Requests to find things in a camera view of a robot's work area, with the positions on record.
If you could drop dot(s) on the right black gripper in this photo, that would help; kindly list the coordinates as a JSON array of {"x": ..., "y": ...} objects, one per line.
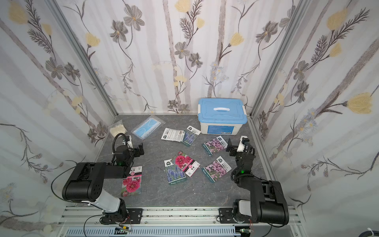
[{"x": 235, "y": 149}]

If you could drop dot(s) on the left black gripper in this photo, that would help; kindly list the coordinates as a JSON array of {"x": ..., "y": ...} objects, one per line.
[{"x": 137, "y": 149}]

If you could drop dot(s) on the pink cosmos seed packet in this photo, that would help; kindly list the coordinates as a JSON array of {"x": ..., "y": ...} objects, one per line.
[
  {"x": 216, "y": 170},
  {"x": 215, "y": 145}
]

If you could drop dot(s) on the hollyhock seed packet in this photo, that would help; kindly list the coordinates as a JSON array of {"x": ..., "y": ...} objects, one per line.
[
  {"x": 186, "y": 164},
  {"x": 131, "y": 185}
]

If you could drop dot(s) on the lavender seed packet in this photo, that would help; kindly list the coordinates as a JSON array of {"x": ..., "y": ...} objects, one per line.
[
  {"x": 174, "y": 173},
  {"x": 191, "y": 133}
]

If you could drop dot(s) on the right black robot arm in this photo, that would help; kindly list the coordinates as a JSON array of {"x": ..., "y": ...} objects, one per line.
[{"x": 267, "y": 203}]

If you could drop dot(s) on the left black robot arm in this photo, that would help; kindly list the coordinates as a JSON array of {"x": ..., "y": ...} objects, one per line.
[{"x": 85, "y": 185}]

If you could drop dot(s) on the white back-side seed packet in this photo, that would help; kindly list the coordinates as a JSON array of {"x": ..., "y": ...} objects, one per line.
[{"x": 173, "y": 135}]

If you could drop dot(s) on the bagged blue face masks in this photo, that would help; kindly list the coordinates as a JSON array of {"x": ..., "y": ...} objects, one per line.
[{"x": 147, "y": 127}]

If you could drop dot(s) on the blue lidded storage box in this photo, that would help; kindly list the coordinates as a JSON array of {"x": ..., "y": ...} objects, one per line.
[{"x": 221, "y": 116}]

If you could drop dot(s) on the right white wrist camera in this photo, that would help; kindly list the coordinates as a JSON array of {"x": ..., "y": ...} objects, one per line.
[{"x": 243, "y": 141}]

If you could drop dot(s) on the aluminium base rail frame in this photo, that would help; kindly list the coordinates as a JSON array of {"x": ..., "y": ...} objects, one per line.
[{"x": 190, "y": 221}]

